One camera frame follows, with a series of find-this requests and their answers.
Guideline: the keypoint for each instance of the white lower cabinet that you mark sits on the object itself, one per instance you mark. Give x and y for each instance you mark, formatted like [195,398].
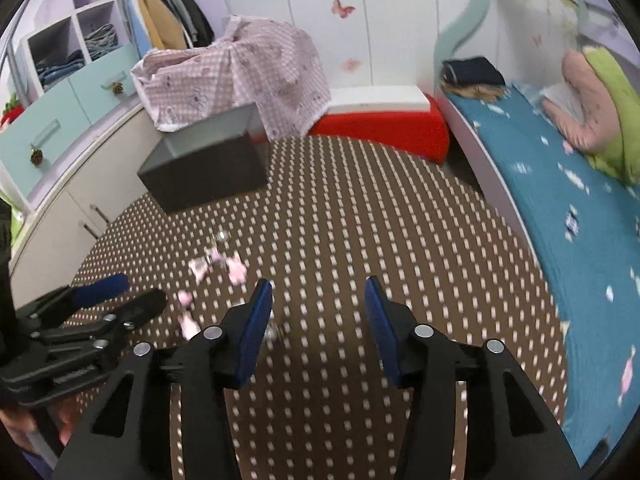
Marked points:
[75,195]

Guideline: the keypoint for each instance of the pine cone ornament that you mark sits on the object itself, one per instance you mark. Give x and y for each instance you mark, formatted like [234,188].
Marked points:
[36,156]
[118,87]

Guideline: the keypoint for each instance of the dark grey storage box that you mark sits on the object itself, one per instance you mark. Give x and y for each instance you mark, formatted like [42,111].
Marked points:
[205,160]

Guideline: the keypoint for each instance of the folded dark garment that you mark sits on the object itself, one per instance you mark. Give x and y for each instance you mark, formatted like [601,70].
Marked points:
[472,71]

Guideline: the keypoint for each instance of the red and green decoration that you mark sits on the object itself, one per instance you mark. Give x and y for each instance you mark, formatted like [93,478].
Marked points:
[11,110]

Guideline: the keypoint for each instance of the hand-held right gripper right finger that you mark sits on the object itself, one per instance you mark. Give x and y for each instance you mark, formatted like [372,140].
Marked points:
[380,330]

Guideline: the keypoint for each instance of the red ottoman with white top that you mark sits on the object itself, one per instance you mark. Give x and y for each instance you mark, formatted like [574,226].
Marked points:
[385,120]

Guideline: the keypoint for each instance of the folded blue jeans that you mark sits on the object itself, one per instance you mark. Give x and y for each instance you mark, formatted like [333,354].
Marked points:
[56,69]

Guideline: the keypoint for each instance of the brown dotted tablecloth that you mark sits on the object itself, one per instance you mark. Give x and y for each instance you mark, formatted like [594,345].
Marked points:
[325,240]

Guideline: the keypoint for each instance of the person's left hand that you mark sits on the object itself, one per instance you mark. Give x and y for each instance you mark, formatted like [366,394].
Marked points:
[67,422]

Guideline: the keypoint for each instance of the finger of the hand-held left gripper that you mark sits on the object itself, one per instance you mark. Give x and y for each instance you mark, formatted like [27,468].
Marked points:
[145,305]
[102,287]

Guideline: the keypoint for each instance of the small silver earring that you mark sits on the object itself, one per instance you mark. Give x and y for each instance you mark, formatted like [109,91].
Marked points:
[275,332]

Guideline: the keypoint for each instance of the tan fringed cloth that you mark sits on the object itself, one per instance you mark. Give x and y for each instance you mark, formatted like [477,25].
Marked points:
[477,92]

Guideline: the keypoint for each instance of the light blue drawer cabinet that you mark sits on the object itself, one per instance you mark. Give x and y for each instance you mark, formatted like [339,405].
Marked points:
[75,105]

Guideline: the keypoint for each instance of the pink checked cloth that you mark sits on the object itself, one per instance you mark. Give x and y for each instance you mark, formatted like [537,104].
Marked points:
[240,70]

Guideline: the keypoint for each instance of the lilac shelf unit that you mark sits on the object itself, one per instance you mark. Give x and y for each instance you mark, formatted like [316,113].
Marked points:
[75,15]

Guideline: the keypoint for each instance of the pink pillow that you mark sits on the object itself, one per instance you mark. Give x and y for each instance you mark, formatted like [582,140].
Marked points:
[585,105]

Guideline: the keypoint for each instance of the bed with blue sheet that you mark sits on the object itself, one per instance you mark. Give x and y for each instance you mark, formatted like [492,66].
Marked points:
[565,220]

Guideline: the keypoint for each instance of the pink bow hair clip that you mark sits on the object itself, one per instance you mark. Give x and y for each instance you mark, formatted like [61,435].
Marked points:
[236,271]
[201,266]
[186,300]
[189,327]

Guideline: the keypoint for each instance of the folded grey clothes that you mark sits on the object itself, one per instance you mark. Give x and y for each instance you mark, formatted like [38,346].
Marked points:
[102,36]

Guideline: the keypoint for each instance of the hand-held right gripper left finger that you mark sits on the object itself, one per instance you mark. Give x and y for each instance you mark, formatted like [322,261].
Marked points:
[257,320]

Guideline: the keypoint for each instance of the hanging clothes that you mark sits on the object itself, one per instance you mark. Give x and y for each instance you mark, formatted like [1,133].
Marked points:
[165,15]

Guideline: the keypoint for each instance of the pink butterfly wall sticker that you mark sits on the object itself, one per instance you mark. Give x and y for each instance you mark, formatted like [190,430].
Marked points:
[351,64]
[342,8]

